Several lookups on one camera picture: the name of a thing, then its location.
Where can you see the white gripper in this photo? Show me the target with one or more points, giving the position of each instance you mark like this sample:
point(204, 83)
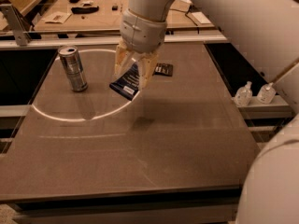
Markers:
point(142, 32)

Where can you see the blue rxbar blueberry wrapper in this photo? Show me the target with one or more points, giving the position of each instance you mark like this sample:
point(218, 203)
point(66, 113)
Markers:
point(128, 84)

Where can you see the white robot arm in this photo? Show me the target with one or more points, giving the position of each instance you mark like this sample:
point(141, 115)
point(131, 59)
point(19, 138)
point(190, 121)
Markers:
point(266, 33)

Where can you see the dark chocolate bar wrapper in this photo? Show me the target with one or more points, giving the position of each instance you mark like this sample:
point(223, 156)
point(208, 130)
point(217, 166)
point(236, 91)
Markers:
point(164, 69)

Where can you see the small black block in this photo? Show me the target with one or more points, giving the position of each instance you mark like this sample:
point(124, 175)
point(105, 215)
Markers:
point(115, 7)

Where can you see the silver energy drink can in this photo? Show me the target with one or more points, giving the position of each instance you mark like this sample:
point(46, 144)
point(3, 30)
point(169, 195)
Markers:
point(73, 68)

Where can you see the black device on desk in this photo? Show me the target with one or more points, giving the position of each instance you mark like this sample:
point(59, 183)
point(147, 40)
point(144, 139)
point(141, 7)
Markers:
point(84, 10)

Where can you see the wooden background desk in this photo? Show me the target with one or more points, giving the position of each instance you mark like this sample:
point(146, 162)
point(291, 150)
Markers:
point(106, 19)

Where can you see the white paper card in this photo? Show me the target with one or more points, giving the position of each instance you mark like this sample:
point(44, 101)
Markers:
point(57, 17)

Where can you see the clear sanitizer bottle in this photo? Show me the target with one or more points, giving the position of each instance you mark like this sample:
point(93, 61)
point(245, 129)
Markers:
point(244, 95)
point(266, 93)

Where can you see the left metal rail bracket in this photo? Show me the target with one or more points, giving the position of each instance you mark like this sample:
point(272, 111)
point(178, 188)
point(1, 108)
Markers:
point(19, 26)

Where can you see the horizontal metal rail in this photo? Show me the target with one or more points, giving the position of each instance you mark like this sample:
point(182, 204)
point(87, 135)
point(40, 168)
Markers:
point(107, 40)

